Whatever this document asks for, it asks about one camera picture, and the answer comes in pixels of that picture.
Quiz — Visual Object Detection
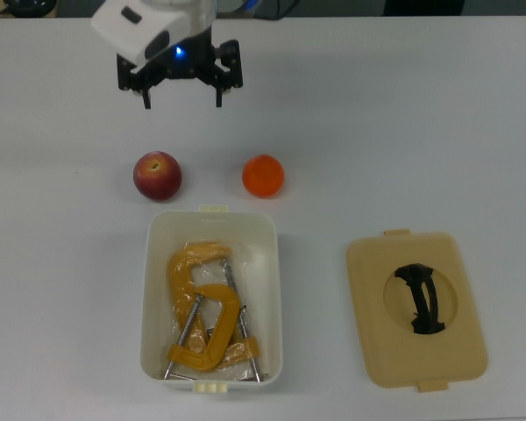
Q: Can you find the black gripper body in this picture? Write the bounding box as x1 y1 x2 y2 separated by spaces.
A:
145 25 217 82

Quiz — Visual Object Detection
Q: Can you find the red apple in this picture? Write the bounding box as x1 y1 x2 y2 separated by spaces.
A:
132 151 183 203

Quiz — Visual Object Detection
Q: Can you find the orange fruit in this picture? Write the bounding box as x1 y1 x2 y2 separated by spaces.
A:
242 153 286 199

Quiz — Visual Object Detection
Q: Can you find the white plastic container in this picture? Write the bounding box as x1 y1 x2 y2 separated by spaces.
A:
139 203 283 395

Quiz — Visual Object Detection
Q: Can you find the beige container lid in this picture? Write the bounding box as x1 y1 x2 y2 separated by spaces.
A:
345 228 489 393

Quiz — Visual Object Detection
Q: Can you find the dark round object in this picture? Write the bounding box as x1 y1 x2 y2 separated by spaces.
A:
2 0 59 18

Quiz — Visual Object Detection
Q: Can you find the clear plastic bag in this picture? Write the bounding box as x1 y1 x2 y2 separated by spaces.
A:
168 239 265 381

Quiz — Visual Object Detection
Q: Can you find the large yellow C-clamp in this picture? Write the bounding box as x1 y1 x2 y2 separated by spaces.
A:
166 239 271 382

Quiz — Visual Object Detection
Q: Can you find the small yellow C-clamp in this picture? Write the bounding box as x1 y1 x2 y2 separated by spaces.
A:
160 283 243 379

